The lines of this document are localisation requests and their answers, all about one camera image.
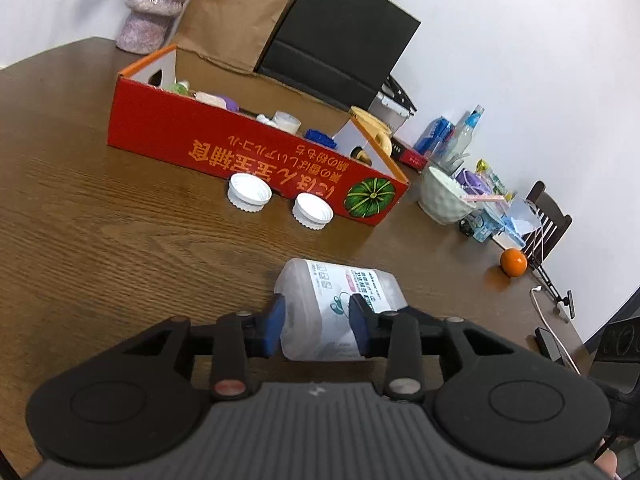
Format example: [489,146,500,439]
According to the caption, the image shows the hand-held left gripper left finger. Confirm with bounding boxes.
[117,294,287,402]

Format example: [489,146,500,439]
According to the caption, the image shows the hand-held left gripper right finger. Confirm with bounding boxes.
[348,294,526,403]

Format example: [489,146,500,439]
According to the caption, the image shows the clear plastic jar with label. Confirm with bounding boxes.
[274,258,410,362]

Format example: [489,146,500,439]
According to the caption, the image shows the red cardboard box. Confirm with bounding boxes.
[106,44,411,228]

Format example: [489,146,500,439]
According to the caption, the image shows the white ribbed bottle cap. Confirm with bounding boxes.
[227,172,273,213]
[292,194,334,230]

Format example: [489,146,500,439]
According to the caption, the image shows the white bowl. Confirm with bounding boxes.
[418,166,477,226]

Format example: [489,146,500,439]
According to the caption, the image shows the light blue plastic package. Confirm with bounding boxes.
[470,207,506,243]

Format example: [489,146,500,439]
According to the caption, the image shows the orange fruit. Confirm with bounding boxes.
[500,248,528,278]

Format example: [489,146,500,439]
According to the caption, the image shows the small red box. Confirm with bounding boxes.
[391,136,430,168]

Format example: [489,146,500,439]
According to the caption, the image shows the purple plastic bag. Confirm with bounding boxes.
[457,169,493,196]

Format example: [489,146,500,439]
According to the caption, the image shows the black phone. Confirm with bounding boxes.
[535,327,571,361]

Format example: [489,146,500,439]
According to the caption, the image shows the colourful snack package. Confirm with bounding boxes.
[475,159,513,201]

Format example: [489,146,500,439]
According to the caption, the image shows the small white jar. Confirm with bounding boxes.
[272,111,302,135]

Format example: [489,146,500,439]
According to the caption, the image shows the blue packet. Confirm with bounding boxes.
[414,116,456,157]

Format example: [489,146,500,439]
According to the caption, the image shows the clear container with black lid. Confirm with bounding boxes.
[367,76,417,136]

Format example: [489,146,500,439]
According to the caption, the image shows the clear glass bottle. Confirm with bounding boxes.
[445,105,486,161]

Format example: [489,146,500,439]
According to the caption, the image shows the dark wooden chair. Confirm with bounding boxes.
[522,181,573,301]

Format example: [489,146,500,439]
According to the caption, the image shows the black office chair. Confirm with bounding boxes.
[582,316,640,461]

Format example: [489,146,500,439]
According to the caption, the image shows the black paper bag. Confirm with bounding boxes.
[255,0,422,111]

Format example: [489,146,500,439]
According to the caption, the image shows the brown paper bag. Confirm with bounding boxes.
[170,0,298,75]

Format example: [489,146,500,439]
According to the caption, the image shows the purple speckled vase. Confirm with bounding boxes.
[116,0,203,55]

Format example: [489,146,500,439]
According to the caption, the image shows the white cable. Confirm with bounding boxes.
[530,286,581,376]

